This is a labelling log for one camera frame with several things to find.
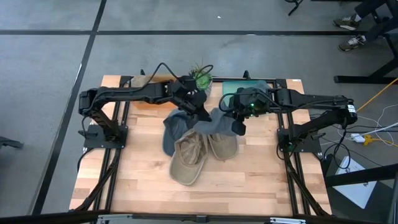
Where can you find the black desk frame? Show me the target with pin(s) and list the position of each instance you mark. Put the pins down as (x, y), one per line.
(367, 79)

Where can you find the white power strip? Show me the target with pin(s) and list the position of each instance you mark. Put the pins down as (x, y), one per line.
(357, 137)

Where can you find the person's shoe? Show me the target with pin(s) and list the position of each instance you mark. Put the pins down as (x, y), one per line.
(346, 23)
(351, 43)

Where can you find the green artificial plant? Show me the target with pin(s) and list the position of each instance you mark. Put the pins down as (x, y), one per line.
(203, 80)

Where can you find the orange translucent plastic bin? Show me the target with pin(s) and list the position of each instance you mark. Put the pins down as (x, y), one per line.
(155, 105)

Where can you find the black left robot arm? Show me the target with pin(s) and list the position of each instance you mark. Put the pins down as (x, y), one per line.
(130, 93)

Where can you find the white paper sheet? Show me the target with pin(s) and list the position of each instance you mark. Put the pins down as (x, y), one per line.
(357, 189)

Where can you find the white triangle-patterned plant pot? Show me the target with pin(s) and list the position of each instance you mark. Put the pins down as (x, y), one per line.
(210, 90)

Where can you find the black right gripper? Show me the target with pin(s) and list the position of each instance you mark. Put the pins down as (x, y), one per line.
(248, 99)

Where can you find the teal translucent plastic bin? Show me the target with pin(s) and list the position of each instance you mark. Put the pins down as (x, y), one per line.
(230, 88)

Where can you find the black desk beam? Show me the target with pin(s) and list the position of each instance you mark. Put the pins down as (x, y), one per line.
(360, 175)

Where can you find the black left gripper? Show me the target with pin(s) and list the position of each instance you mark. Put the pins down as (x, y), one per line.
(192, 101)

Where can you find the black aluminium table frame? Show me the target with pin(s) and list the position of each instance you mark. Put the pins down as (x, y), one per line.
(281, 83)

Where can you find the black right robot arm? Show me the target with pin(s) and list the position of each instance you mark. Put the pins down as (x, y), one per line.
(311, 99)

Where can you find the tan baseball cap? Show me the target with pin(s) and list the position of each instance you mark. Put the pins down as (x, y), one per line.
(140, 81)
(186, 161)
(222, 146)

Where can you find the grey baseball cap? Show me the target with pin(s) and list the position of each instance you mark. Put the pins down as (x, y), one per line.
(174, 130)
(217, 124)
(259, 84)

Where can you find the person's leg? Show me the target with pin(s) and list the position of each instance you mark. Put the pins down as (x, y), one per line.
(373, 6)
(379, 29)

